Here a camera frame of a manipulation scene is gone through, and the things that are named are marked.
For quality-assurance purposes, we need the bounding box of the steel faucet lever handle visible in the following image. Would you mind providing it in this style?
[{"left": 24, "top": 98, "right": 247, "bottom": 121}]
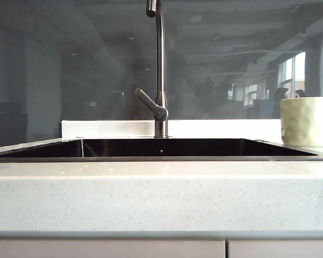
[{"left": 135, "top": 89, "right": 170, "bottom": 121}]

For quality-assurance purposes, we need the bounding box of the pale yellow ceramic mug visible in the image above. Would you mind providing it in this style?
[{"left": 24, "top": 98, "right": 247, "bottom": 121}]
[{"left": 279, "top": 96, "right": 323, "bottom": 148}]

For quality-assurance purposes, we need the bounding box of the black undermount sink basin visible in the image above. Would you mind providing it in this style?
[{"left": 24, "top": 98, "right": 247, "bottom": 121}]
[{"left": 0, "top": 137, "right": 320, "bottom": 162}]

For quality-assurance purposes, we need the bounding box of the brushed steel faucet spout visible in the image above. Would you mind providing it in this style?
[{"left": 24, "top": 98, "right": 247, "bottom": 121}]
[{"left": 145, "top": 0, "right": 170, "bottom": 138}]

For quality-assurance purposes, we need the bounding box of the wide beige cabinet front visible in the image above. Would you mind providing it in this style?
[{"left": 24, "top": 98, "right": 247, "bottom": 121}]
[{"left": 0, "top": 239, "right": 227, "bottom": 258}]

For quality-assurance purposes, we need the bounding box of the narrow beige cabinet front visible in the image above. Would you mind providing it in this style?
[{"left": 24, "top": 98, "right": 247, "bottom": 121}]
[{"left": 228, "top": 239, "right": 323, "bottom": 258}]

